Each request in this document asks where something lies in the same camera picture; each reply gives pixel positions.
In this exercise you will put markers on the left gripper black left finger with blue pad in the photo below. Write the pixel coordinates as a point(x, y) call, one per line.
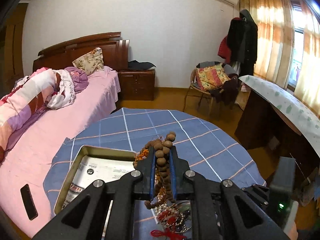
point(106, 210)

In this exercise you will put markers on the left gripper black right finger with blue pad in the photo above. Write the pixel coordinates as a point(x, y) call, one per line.
point(222, 210)

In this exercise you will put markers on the red tassel cord jewelry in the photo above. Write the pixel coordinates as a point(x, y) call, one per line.
point(174, 221)

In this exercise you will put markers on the metal jewelry tin box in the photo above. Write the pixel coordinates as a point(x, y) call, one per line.
point(95, 152)

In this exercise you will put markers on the black smartphone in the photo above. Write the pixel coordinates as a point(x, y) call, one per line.
point(28, 202)

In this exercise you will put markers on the pink sheeted bed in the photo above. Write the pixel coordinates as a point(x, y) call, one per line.
point(30, 160)

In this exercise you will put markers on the desk with floral cover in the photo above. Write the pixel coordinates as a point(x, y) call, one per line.
point(257, 121)

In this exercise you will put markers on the dark brown garment on chair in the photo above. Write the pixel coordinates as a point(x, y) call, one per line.
point(229, 91)

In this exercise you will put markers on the wicker chair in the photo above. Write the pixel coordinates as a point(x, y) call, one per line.
point(209, 95)

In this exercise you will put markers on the dark wooden nightstand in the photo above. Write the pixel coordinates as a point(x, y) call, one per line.
point(137, 84)

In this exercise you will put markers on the colourful patchwork cushion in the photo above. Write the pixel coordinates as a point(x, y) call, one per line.
point(211, 78)

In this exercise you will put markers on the purple garment on bed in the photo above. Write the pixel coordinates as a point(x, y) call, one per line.
point(79, 78)

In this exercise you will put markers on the pink patchwork quilt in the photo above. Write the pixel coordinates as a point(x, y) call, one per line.
point(46, 87)

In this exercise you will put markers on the dark clothes on nightstand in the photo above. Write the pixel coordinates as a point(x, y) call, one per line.
point(136, 65)

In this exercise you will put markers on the floral pillow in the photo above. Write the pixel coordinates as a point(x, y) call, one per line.
point(90, 62)

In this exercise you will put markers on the red garment on rack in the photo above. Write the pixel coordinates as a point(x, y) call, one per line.
point(224, 52)

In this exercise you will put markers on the dark wooden headboard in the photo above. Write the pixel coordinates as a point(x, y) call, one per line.
point(115, 51)

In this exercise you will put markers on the dark coats on rack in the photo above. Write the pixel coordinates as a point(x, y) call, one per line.
point(242, 40)

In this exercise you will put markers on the orange cream curtains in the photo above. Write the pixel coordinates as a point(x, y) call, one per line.
point(274, 19)

